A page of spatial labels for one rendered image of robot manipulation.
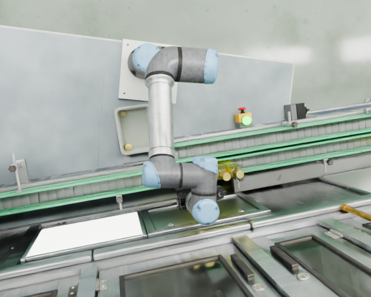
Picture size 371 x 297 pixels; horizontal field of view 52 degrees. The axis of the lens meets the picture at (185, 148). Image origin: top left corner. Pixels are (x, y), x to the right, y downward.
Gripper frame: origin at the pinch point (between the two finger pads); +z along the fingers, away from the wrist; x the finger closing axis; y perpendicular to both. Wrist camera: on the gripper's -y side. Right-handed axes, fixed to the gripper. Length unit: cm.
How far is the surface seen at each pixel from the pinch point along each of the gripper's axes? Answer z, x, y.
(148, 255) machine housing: -17.9, 15.2, 19.9
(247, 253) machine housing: -32.0, 15.3, -9.0
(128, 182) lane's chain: 37.1, 0.7, 21.7
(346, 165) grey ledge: 38, 11, -90
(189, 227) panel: -6.8, 12.3, 3.4
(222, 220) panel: -6.7, 12.2, -9.3
